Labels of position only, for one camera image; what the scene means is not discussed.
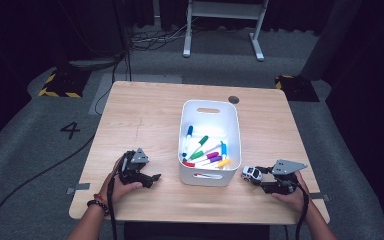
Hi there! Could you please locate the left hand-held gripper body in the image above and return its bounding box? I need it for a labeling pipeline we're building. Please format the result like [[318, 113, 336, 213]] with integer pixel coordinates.
[[116, 147, 150, 186]]

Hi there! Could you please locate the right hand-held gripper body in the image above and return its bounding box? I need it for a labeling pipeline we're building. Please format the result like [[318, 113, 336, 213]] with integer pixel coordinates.
[[260, 158, 309, 195]]

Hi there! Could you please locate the yellow marker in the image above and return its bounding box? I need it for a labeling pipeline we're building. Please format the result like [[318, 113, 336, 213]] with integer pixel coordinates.
[[213, 158, 232, 169]]

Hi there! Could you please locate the light green marker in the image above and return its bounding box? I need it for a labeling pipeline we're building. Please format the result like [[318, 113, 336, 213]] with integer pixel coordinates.
[[189, 143, 224, 161]]

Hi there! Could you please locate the purple marker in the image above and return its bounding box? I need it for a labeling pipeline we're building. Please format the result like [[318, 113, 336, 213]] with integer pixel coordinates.
[[196, 155, 223, 167]]

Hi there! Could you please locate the magenta marker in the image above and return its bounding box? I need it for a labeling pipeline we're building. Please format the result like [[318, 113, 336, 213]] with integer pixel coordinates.
[[194, 151, 221, 164]]

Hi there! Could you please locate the dark blue marker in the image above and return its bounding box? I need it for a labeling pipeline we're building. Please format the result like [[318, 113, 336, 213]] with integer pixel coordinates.
[[181, 125, 194, 158]]

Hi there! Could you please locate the dark green marker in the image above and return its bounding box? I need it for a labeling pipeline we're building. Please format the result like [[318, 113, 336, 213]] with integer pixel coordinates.
[[188, 134, 210, 160]]

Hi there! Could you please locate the white plastic storage bin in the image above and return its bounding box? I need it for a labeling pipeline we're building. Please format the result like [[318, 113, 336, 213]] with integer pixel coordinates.
[[177, 99, 243, 188]]

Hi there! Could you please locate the person's right hand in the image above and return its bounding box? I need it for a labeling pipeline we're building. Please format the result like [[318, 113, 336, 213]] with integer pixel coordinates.
[[270, 170, 312, 214]]

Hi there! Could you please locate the person's left hand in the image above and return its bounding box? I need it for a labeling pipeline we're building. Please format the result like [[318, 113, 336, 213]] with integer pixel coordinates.
[[97, 156, 144, 203]]

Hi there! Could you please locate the grey tape piece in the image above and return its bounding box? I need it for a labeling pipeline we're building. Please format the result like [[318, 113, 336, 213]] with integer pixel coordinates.
[[310, 192, 330, 202], [66, 182, 91, 195]]

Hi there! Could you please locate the black yellow striped base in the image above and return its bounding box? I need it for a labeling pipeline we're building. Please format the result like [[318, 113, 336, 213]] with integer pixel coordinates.
[[274, 74, 320, 103], [38, 67, 92, 99]]

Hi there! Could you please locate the black stand pole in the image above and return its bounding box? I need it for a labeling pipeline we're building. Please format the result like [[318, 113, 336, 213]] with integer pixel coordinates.
[[112, 0, 133, 83]]

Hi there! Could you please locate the grey pillar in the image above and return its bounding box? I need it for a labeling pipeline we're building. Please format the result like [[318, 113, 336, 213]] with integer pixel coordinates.
[[300, 0, 363, 82]]

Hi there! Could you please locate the right hand-held gripper black cable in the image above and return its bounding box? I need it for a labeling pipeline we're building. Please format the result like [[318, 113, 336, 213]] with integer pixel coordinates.
[[294, 184, 311, 240]]

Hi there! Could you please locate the hand-held gripper black cable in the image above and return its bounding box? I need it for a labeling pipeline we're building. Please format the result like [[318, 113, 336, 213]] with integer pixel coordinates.
[[106, 176, 119, 240], [294, 184, 311, 240]]

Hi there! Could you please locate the red bead bracelet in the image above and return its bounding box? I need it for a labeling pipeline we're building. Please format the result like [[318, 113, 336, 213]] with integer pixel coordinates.
[[92, 193, 109, 204]]

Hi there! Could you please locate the left hand-held gripper black cable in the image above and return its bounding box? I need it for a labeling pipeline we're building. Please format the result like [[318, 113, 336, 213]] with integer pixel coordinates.
[[106, 176, 119, 240]]

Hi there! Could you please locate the black bead bracelet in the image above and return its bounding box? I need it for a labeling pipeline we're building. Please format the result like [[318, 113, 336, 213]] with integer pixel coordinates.
[[85, 199, 110, 216]]

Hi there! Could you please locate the thin black floor cable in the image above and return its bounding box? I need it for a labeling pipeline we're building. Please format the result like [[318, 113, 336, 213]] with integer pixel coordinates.
[[94, 49, 128, 116]]

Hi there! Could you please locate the thick black floor cable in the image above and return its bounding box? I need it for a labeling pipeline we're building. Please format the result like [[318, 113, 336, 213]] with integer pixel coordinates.
[[0, 132, 97, 240]]

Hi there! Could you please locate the bundle of floor cables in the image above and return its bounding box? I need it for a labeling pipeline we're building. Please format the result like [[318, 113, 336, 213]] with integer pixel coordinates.
[[128, 18, 198, 52]]

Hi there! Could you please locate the white metal desk frame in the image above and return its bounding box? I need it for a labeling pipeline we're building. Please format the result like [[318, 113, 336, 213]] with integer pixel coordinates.
[[182, 0, 270, 62]]

